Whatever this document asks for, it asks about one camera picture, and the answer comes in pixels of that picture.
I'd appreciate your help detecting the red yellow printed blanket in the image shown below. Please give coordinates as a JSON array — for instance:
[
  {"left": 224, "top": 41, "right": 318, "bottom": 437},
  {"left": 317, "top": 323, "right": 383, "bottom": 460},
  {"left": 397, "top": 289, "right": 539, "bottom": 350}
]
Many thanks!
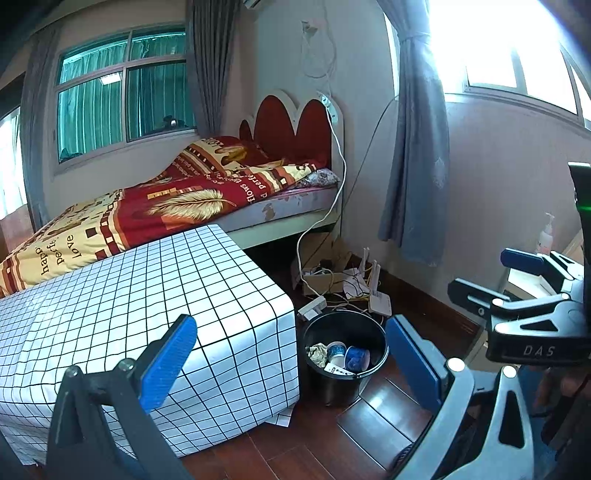
[{"left": 0, "top": 135, "right": 329, "bottom": 297}]

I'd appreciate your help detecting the bright balcony window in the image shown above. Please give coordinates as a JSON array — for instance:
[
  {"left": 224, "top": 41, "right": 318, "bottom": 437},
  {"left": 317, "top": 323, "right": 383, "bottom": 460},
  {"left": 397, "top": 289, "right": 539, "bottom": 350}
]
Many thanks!
[{"left": 0, "top": 108, "right": 29, "bottom": 219}]

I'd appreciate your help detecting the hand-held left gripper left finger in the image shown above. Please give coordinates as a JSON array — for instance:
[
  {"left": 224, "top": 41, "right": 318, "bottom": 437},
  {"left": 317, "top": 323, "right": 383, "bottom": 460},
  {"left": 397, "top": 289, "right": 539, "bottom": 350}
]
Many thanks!
[{"left": 46, "top": 314, "right": 198, "bottom": 480}]

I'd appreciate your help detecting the white power strip with sockets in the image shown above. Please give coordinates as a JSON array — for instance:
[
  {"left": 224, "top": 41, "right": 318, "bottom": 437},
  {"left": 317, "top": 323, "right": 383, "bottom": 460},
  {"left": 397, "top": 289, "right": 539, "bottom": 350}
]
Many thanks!
[{"left": 318, "top": 91, "right": 342, "bottom": 122}]

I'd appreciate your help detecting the black trash bin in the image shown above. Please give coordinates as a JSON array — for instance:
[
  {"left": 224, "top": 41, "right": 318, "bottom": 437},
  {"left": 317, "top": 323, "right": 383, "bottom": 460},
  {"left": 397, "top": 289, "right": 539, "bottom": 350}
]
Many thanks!
[{"left": 302, "top": 310, "right": 389, "bottom": 407}]

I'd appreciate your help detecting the white router with antennas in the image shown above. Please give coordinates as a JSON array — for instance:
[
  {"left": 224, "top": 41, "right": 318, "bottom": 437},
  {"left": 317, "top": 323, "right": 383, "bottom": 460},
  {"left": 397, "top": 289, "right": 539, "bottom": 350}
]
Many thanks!
[{"left": 344, "top": 247, "right": 393, "bottom": 318}]

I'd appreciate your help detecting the person's right hand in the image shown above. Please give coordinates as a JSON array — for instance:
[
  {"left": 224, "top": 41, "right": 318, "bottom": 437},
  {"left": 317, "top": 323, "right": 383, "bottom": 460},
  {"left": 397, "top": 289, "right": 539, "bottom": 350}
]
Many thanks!
[{"left": 533, "top": 367, "right": 591, "bottom": 416}]

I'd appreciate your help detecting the bright side window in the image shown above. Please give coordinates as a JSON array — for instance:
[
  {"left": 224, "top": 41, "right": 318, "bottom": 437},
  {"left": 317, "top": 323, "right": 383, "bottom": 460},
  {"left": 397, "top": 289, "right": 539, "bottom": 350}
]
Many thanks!
[{"left": 429, "top": 0, "right": 591, "bottom": 126}]

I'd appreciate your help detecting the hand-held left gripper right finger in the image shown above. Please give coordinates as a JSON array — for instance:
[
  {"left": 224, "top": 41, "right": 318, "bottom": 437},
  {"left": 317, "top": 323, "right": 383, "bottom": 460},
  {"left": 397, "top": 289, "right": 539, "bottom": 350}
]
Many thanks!
[{"left": 385, "top": 315, "right": 536, "bottom": 480}]

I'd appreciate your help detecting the pink pump bottle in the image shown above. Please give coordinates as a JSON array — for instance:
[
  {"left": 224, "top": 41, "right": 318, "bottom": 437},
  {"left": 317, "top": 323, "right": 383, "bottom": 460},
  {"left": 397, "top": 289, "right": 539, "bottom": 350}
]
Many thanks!
[{"left": 537, "top": 211, "right": 557, "bottom": 256}]

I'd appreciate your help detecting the black cable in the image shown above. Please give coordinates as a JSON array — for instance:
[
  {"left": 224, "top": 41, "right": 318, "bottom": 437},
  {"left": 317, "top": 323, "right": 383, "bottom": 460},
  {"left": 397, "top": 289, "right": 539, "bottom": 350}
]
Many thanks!
[{"left": 338, "top": 95, "right": 400, "bottom": 241}]

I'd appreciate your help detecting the white bed frame red headboard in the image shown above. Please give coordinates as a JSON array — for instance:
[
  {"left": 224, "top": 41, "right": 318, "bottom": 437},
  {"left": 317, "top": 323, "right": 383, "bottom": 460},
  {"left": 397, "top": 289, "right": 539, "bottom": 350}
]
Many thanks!
[{"left": 222, "top": 90, "right": 347, "bottom": 253}]

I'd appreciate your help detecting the brown cardboard box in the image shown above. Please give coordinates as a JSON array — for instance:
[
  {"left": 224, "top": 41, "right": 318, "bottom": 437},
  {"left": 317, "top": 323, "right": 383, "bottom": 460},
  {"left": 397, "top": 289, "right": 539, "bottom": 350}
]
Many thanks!
[{"left": 291, "top": 251, "right": 366, "bottom": 297}]

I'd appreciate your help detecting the grey mattress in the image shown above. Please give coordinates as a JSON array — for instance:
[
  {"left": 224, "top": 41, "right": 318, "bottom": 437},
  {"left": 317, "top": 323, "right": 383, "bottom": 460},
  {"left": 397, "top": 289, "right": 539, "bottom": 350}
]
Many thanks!
[{"left": 222, "top": 185, "right": 341, "bottom": 232}]

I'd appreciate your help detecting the window with green curtain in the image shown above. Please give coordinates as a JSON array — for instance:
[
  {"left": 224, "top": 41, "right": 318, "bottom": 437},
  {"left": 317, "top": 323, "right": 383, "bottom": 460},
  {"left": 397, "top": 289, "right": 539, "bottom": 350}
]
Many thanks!
[{"left": 53, "top": 28, "right": 197, "bottom": 165}]

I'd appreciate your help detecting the blue grey curtain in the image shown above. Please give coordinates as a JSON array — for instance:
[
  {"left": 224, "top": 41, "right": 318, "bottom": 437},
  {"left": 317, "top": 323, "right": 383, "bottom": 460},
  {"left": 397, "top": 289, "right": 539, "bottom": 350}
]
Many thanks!
[{"left": 378, "top": 0, "right": 452, "bottom": 267}]

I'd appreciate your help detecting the white nightstand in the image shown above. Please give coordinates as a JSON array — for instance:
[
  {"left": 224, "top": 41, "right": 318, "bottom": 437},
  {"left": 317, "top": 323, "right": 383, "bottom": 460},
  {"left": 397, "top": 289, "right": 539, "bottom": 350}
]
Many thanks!
[{"left": 502, "top": 230, "right": 591, "bottom": 302}]

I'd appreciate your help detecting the floral pillow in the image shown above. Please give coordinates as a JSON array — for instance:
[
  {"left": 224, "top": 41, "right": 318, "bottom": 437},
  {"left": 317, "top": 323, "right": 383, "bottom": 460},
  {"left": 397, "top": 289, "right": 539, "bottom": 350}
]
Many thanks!
[{"left": 295, "top": 168, "right": 341, "bottom": 189}]

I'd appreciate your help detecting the white checked tablecloth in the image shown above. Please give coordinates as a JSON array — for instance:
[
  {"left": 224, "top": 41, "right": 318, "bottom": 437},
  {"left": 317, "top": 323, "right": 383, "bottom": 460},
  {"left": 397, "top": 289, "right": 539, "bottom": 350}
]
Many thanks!
[{"left": 0, "top": 224, "right": 301, "bottom": 467}]

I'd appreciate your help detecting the white floor power strip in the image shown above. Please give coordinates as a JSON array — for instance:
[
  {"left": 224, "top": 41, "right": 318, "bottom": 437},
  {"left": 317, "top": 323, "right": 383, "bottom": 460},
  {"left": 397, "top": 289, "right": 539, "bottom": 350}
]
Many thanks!
[{"left": 297, "top": 295, "right": 329, "bottom": 320}]

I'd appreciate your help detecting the blue striped clothing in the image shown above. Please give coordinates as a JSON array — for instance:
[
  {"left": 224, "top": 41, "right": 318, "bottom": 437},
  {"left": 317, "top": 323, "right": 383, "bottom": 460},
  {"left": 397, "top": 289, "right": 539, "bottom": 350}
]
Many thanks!
[{"left": 396, "top": 440, "right": 419, "bottom": 470}]

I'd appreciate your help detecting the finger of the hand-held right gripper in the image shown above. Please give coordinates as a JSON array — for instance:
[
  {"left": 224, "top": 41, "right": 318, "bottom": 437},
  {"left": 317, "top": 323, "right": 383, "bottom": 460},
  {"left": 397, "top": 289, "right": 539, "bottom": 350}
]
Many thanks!
[
  {"left": 447, "top": 277, "right": 574, "bottom": 334},
  {"left": 501, "top": 248, "right": 585, "bottom": 294}
]

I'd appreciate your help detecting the looped white wall cable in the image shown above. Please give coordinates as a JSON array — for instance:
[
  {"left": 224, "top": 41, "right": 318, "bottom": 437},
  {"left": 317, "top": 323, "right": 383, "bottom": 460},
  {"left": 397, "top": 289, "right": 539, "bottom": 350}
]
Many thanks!
[{"left": 298, "top": 18, "right": 336, "bottom": 94}]

